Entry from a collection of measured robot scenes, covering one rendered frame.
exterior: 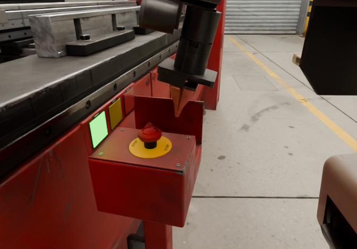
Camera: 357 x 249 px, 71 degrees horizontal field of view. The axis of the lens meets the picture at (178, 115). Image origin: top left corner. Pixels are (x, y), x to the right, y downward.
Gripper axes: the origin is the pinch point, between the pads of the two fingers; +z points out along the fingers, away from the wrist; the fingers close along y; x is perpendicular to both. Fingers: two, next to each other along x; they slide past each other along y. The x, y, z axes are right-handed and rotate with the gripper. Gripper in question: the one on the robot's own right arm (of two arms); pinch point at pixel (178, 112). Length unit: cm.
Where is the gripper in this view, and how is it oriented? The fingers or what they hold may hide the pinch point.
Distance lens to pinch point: 49.2
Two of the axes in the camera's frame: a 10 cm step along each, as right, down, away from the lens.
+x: -2.1, 4.3, -8.8
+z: -2.2, 8.6, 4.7
